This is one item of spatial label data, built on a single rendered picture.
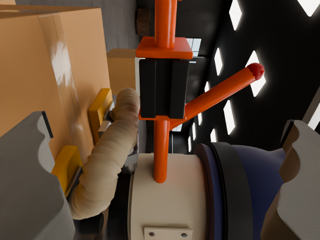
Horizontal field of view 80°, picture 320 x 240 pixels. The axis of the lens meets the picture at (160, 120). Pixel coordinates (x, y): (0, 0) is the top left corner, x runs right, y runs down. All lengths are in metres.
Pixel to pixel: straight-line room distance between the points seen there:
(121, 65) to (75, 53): 1.76
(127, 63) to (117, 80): 0.21
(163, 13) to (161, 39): 0.02
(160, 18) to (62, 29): 0.13
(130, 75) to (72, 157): 1.85
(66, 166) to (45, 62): 0.12
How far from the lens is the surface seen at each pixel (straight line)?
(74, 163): 0.27
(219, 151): 0.36
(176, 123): 0.28
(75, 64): 0.32
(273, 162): 0.38
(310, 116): 3.02
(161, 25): 0.21
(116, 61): 2.07
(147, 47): 0.22
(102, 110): 0.37
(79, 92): 0.32
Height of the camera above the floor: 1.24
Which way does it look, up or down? level
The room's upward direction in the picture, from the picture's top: 92 degrees clockwise
